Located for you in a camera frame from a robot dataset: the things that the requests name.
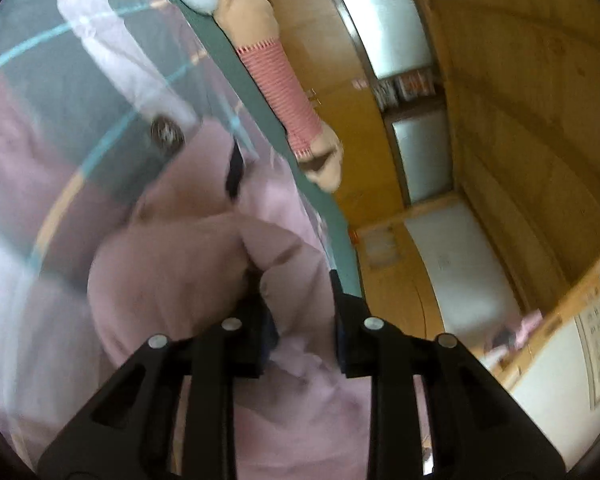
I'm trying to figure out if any beige plush toy striped shirt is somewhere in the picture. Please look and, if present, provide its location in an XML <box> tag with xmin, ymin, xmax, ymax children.
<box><xmin>207</xmin><ymin>0</ymin><xmax>346</xmax><ymax>194</ymax></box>

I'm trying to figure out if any white board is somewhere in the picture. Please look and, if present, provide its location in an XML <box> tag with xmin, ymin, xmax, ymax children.
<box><xmin>404</xmin><ymin>204</ymin><xmax>528</xmax><ymax>348</ymax></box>

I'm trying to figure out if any pink coat with black stripe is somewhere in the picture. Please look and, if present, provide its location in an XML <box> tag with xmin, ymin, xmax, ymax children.
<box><xmin>86</xmin><ymin>124</ymin><xmax>433</xmax><ymax>480</ymax></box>

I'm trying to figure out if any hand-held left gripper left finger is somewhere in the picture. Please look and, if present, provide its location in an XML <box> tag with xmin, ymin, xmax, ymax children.
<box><xmin>37</xmin><ymin>299</ymin><xmax>281</xmax><ymax>480</ymax></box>

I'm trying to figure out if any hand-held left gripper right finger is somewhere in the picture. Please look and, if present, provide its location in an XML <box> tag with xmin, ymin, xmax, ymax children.
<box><xmin>329</xmin><ymin>269</ymin><xmax>567</xmax><ymax>480</ymax></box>

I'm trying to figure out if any wooden wardrobe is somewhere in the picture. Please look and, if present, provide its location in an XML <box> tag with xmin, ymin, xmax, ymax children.
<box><xmin>232</xmin><ymin>0</ymin><xmax>433</xmax><ymax>356</ymax></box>

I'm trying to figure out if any row of books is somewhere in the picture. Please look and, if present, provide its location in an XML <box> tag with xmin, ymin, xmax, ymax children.
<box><xmin>372</xmin><ymin>67</ymin><xmax>437</xmax><ymax>112</ymax></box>

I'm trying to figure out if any wooden bookcase with glass doors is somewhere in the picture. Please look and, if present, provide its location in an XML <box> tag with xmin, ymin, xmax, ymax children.
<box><xmin>312</xmin><ymin>0</ymin><xmax>463</xmax><ymax>208</ymax></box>

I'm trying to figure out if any pink cloth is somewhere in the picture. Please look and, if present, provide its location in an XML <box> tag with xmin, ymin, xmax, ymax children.
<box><xmin>484</xmin><ymin>309</ymin><xmax>545</xmax><ymax>357</ymax></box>

